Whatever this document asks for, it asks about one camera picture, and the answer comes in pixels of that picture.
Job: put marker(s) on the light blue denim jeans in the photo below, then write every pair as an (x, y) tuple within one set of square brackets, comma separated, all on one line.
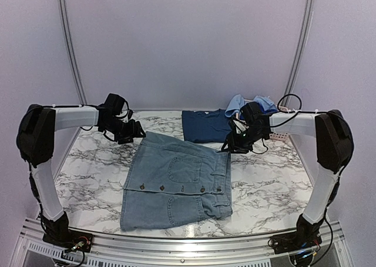
[(173, 183)]

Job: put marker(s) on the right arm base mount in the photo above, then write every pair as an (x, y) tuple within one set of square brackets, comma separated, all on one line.
[(293, 241)]

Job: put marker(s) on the right aluminium corner post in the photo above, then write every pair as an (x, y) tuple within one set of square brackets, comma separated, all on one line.
[(301, 44)]

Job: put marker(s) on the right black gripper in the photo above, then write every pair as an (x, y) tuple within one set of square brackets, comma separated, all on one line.
[(233, 144)]

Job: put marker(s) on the dark blue t-shirt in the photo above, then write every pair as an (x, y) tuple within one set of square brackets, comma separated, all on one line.
[(205, 126)]

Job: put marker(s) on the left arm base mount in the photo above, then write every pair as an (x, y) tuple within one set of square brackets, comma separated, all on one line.
[(70, 239)]

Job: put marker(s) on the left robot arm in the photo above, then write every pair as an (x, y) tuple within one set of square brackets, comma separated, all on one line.
[(36, 140)]

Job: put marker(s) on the pink plastic laundry basket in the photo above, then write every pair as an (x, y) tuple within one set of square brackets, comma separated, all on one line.
[(279, 136)]

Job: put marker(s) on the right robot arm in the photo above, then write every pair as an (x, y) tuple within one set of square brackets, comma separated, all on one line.
[(334, 148)]

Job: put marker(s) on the light blue cloth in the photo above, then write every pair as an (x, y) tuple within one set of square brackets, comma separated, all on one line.
[(234, 106)]

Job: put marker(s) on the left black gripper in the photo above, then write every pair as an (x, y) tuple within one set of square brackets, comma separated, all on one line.
[(133, 130)]

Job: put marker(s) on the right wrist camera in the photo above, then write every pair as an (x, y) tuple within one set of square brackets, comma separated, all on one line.
[(238, 125)]

